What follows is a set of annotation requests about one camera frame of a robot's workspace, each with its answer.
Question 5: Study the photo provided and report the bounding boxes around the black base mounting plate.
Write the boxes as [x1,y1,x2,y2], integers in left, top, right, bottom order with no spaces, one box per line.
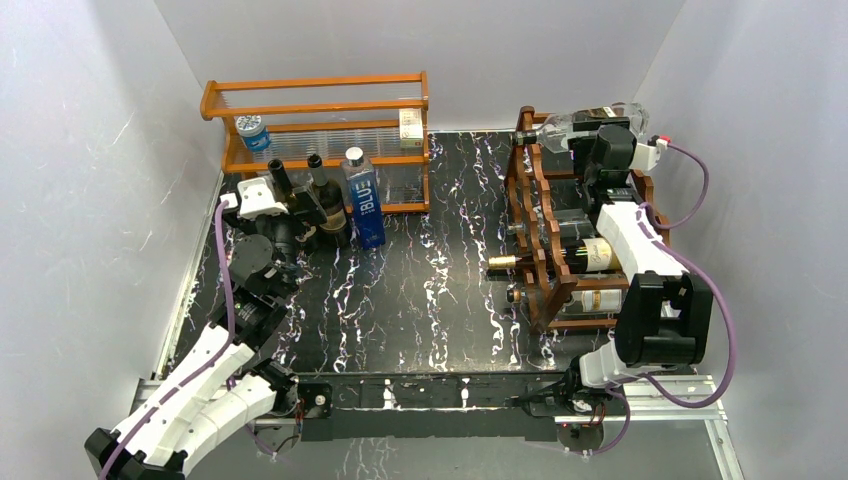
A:
[300,371,592,442]

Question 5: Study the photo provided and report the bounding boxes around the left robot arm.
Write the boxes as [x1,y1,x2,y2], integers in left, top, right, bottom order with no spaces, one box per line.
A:
[84,177,327,479]

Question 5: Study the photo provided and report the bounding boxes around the green wine bottle black neck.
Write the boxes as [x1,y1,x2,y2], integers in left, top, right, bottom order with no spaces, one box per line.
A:
[267,158,296,204]

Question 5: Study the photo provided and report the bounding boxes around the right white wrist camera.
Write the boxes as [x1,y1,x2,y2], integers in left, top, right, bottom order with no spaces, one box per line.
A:
[630,135,670,172]

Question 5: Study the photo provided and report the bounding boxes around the blue clear glass bottle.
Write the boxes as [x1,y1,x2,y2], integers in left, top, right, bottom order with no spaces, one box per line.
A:
[341,146,385,249]

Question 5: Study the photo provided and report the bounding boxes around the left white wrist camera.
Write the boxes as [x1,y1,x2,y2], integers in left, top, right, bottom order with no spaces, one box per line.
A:
[219,176,290,220]

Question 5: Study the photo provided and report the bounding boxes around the brown wooden wine rack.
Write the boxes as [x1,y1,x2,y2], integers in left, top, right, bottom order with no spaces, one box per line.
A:
[505,106,654,331]

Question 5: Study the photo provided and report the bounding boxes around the clear square liquor bottle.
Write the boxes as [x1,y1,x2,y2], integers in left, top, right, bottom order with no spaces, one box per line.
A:
[512,102,650,153]

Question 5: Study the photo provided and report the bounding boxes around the green wine bottle silver cap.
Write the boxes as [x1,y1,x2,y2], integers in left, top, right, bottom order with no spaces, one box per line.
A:
[307,154,352,249]

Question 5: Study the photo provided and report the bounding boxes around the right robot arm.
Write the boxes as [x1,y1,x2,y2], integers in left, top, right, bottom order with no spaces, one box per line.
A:
[563,124,714,414]

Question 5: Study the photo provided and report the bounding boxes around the small white box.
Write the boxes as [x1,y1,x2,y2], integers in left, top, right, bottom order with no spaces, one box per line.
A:
[398,108,425,149]

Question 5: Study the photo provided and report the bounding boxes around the orange wooden shelf rack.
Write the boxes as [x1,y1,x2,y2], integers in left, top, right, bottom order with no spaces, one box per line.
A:
[200,71,430,214]

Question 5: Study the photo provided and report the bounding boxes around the gold foil wine bottle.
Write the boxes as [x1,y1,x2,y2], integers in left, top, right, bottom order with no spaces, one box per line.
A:
[488,237,621,274]

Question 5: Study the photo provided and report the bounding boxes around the blue lidded jar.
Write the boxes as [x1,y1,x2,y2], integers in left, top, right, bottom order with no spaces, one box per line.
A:
[235,115,271,153]

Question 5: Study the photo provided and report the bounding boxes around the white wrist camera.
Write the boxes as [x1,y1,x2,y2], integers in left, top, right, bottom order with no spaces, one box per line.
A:
[630,135,670,172]
[219,176,290,220]

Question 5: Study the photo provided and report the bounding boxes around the clear bottle gold label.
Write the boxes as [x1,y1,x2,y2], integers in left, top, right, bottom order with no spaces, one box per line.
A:
[506,287,627,316]

